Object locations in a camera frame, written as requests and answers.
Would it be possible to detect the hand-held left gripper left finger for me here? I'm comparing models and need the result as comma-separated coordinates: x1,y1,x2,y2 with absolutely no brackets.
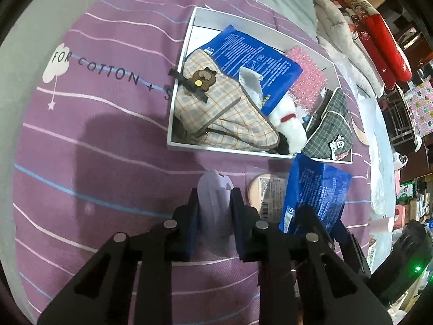
37,187,204,325

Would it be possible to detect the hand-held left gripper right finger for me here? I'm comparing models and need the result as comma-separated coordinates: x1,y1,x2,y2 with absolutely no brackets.
230,187,395,325

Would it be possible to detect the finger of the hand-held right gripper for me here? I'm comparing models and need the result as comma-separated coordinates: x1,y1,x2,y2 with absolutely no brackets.
294,204,336,252
333,225,372,280

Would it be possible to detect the light purple cloth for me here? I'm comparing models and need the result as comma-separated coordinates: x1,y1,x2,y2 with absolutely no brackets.
197,169,235,244

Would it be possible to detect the blue printed packet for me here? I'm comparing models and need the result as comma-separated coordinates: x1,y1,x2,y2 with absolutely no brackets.
202,24,304,116
278,153,354,236

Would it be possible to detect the green plaid pouch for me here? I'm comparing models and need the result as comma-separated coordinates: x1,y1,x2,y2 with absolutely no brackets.
302,88,354,160

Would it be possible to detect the white shallow box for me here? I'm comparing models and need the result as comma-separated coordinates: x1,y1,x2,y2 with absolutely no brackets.
167,6,354,165

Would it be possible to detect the round beige puff packet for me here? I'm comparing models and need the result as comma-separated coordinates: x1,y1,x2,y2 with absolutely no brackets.
247,173,290,222

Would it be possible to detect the green white packet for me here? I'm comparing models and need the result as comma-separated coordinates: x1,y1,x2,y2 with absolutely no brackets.
399,179,418,200

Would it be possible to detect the white plush toy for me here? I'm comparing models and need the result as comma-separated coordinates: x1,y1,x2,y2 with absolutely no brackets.
269,90,308,154

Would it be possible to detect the clear plastic bag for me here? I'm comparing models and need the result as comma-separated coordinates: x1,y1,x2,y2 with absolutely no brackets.
338,54,400,215

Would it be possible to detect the beige plaid bear pouch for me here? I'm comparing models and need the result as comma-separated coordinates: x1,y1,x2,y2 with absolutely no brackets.
172,49,281,152

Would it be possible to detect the purple striped blanket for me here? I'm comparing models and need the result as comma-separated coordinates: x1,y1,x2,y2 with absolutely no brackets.
12,0,396,315

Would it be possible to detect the silver foil packet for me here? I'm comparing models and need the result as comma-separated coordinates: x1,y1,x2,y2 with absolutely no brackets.
238,67,264,99

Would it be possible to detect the colourful patterned box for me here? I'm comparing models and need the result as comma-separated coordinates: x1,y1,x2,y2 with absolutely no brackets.
408,78,433,132

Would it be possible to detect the beige folded quilt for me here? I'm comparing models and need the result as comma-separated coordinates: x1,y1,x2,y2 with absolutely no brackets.
311,0,386,99

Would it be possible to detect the red patterned blanket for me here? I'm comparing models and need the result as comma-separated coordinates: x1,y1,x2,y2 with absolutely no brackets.
325,0,413,90

